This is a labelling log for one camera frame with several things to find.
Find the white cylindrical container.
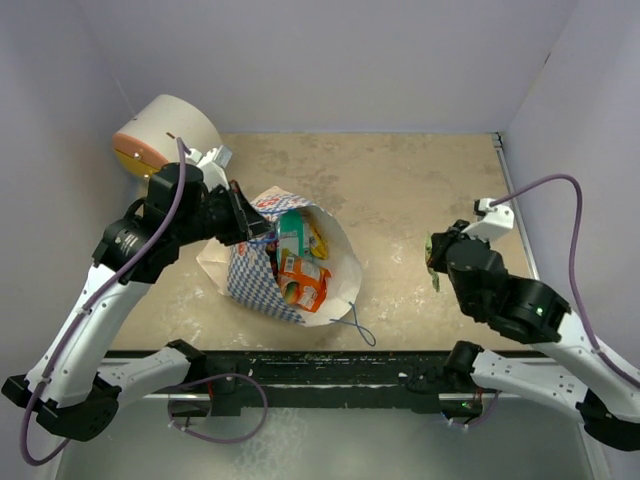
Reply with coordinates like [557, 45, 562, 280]
[112, 94, 222, 178]

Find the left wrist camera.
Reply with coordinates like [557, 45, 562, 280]
[186, 145, 232, 190]

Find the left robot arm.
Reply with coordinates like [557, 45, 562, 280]
[2, 163, 272, 441]

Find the yellow snack packet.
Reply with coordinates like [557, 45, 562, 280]
[308, 221, 329, 260]

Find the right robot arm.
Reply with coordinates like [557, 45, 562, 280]
[426, 222, 639, 452]

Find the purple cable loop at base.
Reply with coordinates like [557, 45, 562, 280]
[167, 372, 270, 445]

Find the orange snack packet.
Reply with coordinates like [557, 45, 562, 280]
[277, 251, 331, 313]

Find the checkered paper bag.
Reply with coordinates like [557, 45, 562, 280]
[196, 186, 377, 347]

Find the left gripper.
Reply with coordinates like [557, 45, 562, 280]
[175, 180, 275, 246]

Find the green snack packet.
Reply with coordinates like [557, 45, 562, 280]
[424, 233, 441, 293]

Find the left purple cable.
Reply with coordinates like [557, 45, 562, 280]
[20, 138, 191, 467]

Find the teal snack packet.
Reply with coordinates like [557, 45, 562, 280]
[276, 209, 311, 259]

